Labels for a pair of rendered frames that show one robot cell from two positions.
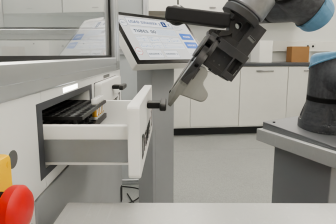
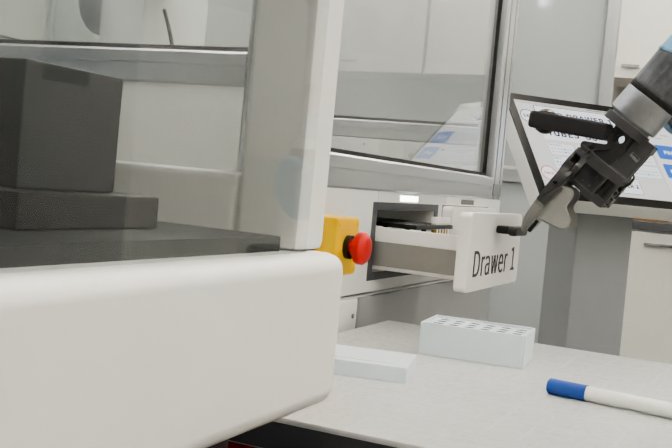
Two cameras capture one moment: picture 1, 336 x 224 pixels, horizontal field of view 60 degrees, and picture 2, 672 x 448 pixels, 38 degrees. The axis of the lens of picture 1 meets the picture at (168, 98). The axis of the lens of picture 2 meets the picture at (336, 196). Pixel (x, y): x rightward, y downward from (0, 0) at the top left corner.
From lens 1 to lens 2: 0.94 m
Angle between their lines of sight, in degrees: 25
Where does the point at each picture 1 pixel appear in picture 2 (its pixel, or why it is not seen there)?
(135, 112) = (467, 219)
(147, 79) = (568, 235)
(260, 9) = (642, 121)
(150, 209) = not seen: hidden behind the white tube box
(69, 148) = (398, 252)
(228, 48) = (599, 166)
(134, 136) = (463, 244)
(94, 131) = (425, 237)
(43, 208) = (363, 311)
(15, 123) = (357, 210)
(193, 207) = not seen: hidden behind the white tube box
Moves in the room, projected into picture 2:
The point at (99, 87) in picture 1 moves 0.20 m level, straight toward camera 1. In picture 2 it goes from (449, 212) to (440, 214)
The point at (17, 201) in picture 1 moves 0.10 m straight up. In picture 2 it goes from (364, 238) to (372, 156)
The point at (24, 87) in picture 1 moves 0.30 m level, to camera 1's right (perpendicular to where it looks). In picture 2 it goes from (368, 181) to (588, 202)
